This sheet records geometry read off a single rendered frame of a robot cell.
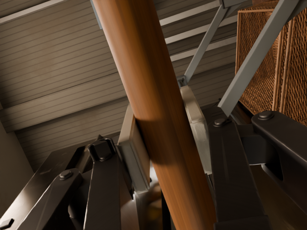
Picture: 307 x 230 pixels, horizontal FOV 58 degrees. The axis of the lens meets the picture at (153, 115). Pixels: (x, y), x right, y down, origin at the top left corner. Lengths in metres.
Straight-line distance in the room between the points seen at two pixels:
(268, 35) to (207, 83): 3.05
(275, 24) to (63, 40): 3.26
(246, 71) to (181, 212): 0.40
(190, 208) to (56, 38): 3.56
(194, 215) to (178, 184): 0.02
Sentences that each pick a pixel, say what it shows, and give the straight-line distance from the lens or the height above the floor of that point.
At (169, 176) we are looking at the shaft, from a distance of 0.17.
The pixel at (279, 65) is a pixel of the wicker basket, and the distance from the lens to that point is 1.19.
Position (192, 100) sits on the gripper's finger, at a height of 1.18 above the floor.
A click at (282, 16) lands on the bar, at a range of 0.56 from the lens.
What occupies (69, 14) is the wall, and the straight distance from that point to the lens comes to 3.65.
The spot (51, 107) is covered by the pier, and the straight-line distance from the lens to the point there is 3.66.
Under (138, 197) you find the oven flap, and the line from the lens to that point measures 0.90.
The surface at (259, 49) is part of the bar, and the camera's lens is 0.55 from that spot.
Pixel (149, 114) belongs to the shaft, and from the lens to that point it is 0.15.
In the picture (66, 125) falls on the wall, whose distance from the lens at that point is 3.85.
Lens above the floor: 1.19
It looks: 6 degrees up
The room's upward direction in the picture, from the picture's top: 107 degrees counter-clockwise
